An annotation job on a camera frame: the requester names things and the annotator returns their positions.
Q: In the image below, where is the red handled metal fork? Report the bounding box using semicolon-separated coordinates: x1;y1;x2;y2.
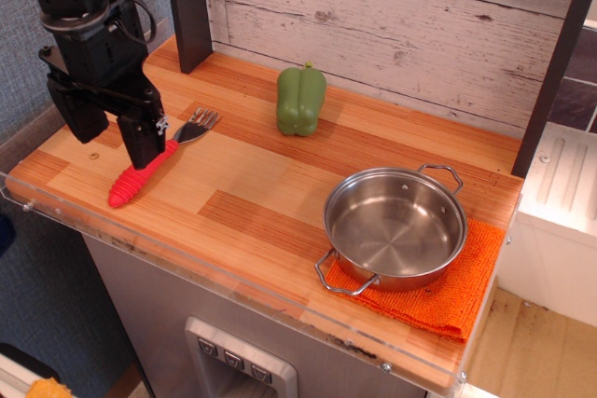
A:
107;107;219;208

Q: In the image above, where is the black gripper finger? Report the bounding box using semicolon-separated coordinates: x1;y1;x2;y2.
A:
117;116;166;170
47;80;108;144

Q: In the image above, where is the orange woven cloth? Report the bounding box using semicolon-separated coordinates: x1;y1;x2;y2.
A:
340;218;506;343

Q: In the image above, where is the stainless steel pot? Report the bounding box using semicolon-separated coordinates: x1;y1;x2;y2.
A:
314;164;468;296

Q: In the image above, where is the green toy bell pepper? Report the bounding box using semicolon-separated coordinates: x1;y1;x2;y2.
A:
276;62;327;137

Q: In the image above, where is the yellow object at corner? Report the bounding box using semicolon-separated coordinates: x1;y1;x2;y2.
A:
25;378;74;398

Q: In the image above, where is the grey toy fridge cabinet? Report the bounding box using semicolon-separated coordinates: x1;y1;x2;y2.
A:
84;237;425;397

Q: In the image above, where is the clear acrylic edge guard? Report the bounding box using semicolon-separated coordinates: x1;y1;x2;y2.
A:
2;175;466;397

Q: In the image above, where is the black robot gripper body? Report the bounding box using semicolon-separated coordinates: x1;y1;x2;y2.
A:
39;0;168;131

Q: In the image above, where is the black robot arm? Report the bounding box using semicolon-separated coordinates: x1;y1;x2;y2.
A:
37;0;167;169

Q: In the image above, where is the white toy sink unit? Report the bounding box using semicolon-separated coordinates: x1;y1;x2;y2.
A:
498;123;596;325

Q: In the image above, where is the dark right shelf post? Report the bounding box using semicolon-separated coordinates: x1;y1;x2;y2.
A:
511;0;592;178

